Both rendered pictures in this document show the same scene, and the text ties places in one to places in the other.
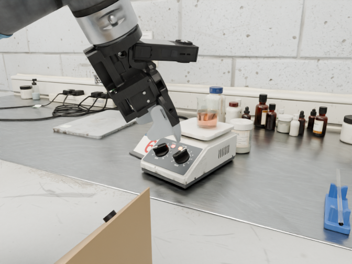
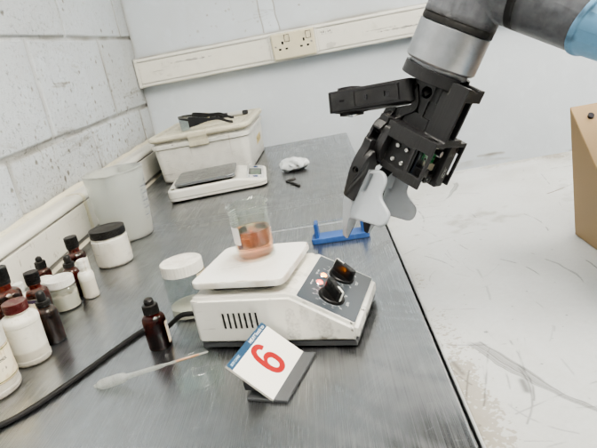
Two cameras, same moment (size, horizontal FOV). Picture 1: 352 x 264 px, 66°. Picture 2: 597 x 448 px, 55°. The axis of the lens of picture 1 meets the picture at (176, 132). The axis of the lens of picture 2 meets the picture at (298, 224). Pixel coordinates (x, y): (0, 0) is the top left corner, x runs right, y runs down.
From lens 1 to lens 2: 0.99 m
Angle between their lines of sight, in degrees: 103
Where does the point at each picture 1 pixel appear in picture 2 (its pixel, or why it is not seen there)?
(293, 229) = (386, 244)
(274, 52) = not seen: outside the picture
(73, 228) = (545, 314)
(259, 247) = (428, 245)
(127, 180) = (402, 343)
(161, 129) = (399, 202)
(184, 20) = not seen: outside the picture
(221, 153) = not seen: hidden behind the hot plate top
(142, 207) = (577, 113)
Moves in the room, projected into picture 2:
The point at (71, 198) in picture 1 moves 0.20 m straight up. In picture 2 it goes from (508, 354) to (492, 162)
